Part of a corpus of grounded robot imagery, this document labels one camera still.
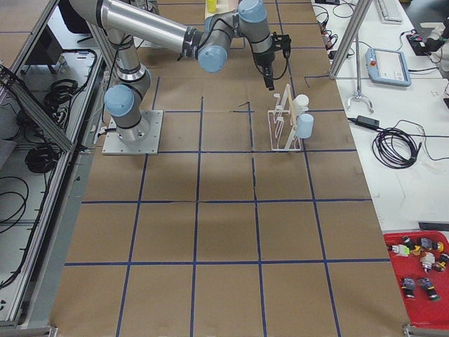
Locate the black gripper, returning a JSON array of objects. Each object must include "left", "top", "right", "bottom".
[{"left": 253, "top": 51, "right": 275, "bottom": 91}]

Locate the white plastic cup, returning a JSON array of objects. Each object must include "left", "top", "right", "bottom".
[{"left": 292, "top": 94, "right": 309, "bottom": 115}]

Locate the light blue cup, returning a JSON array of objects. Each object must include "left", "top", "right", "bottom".
[{"left": 295, "top": 113, "right": 314, "bottom": 139}]

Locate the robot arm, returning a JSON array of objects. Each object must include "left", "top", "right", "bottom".
[{"left": 70, "top": 1, "right": 275, "bottom": 144}]

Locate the yellow plastic cup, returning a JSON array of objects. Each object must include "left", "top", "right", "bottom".
[{"left": 206, "top": 0, "right": 217, "bottom": 13}]

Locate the cream plastic tray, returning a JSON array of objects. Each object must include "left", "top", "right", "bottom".
[{"left": 204, "top": 0, "right": 240, "bottom": 18}]

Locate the reacher grabber tool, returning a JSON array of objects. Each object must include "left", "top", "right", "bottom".
[{"left": 346, "top": 0, "right": 378, "bottom": 115}]

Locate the teach pendant tablet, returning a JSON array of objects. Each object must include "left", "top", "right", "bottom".
[{"left": 366, "top": 48, "right": 411, "bottom": 87}]

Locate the white keyboard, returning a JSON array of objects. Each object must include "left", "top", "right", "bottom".
[{"left": 375, "top": 0, "right": 403, "bottom": 25}]

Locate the red parts tray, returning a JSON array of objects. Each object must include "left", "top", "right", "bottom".
[{"left": 384, "top": 231, "right": 448, "bottom": 329}]

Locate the white wire cup rack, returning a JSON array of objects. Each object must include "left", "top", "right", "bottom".
[{"left": 267, "top": 84, "right": 302, "bottom": 152}]

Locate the aluminium frame post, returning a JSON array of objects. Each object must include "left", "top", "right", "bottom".
[{"left": 328, "top": 0, "right": 371, "bottom": 79}]

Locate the coiled black cable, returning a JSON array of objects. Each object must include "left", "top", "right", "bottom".
[{"left": 371, "top": 119, "right": 449, "bottom": 171}]

